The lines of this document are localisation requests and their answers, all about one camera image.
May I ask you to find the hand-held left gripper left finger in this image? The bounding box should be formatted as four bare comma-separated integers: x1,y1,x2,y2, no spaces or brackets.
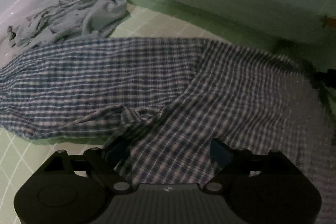
43,141,133,193

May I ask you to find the white plastic sheet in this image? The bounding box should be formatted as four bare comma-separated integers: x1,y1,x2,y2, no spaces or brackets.
0,0,53,62

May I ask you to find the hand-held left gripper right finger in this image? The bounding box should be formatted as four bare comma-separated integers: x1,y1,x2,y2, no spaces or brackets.
204,138,292,194

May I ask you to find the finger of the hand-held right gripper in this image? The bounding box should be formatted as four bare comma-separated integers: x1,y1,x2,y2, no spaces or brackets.
314,69,336,89

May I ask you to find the grey garment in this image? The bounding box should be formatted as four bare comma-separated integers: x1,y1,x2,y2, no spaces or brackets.
0,0,129,51

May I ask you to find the blue checked shirt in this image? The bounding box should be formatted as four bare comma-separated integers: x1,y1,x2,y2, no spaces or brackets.
0,37,336,224

